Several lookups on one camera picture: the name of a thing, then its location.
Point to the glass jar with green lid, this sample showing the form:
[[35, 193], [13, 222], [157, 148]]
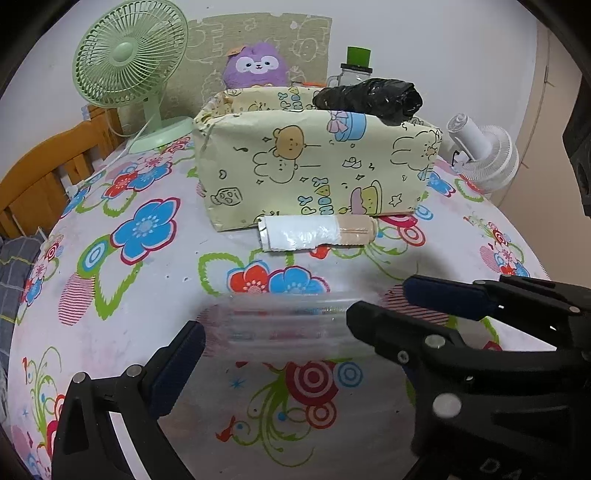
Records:
[[359, 57]]

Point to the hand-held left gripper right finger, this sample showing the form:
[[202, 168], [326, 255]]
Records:
[[410, 387]]

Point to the white floor fan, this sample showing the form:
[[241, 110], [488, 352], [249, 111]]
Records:
[[489, 152]]

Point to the clear plastic bag pack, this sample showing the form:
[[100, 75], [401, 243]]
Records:
[[286, 327]]

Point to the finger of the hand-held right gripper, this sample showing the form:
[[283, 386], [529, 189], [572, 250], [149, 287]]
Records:
[[452, 297], [415, 332]]

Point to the beige door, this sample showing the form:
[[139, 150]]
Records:
[[549, 184]]

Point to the floral tablecloth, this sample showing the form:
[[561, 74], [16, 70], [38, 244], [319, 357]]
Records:
[[138, 323]]

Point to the grey plaid pillow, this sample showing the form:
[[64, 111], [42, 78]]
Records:
[[16, 267]]

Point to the olive cartoon printed board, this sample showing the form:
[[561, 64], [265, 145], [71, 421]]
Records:
[[309, 41]]

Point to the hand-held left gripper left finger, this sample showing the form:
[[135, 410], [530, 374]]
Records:
[[178, 369]]

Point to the purple plush toy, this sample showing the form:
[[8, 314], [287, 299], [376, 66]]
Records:
[[256, 64]]

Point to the green desk fan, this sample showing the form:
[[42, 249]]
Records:
[[124, 50]]

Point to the yellow cartoon fabric storage box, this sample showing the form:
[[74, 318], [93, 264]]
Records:
[[300, 175]]

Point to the black plastic bag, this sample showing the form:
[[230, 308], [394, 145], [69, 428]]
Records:
[[369, 99]]

